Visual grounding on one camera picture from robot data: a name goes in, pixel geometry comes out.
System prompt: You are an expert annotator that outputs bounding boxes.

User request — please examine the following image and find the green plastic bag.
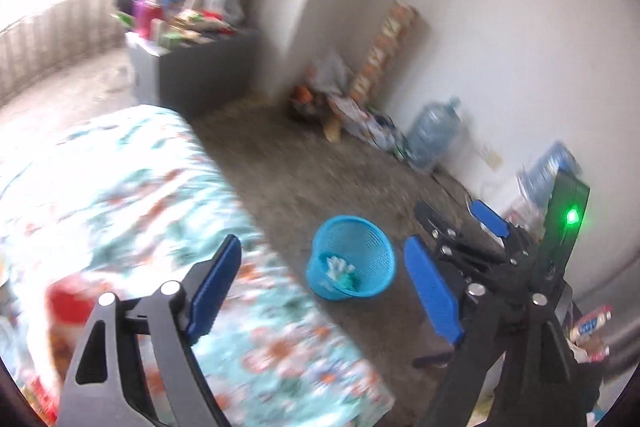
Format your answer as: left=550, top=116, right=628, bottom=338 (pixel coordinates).
left=335, top=272, right=360, bottom=293

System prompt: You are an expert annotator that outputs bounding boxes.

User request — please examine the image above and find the white sock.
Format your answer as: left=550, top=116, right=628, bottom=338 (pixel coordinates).
left=326, top=256, right=355, bottom=282

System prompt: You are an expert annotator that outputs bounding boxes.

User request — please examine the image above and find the blue plastic waste basket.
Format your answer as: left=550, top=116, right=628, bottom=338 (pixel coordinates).
left=305, top=215, right=396, bottom=301

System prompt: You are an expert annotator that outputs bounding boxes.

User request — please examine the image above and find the large water jug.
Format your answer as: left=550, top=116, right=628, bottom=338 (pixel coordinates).
left=406, top=96, right=462, bottom=171

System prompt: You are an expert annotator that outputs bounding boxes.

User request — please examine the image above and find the floral blue bed quilt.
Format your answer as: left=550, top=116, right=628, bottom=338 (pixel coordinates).
left=1, top=105, right=394, bottom=426

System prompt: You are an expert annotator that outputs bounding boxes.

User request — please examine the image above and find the red white snack bag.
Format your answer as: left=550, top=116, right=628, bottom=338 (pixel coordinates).
left=24, top=272, right=118, bottom=426

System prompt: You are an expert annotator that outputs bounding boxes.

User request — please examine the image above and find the patterned cardboard box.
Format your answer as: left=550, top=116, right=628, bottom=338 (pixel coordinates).
left=349, top=0, right=418, bottom=106

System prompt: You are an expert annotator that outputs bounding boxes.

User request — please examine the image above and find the grey cluttered side cabinet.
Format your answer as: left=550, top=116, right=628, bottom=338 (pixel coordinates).
left=126, top=28, right=259, bottom=120

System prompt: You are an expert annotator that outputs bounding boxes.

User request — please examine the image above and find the metal window railing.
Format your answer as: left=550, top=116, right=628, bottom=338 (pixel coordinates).
left=1, top=0, right=125, bottom=105

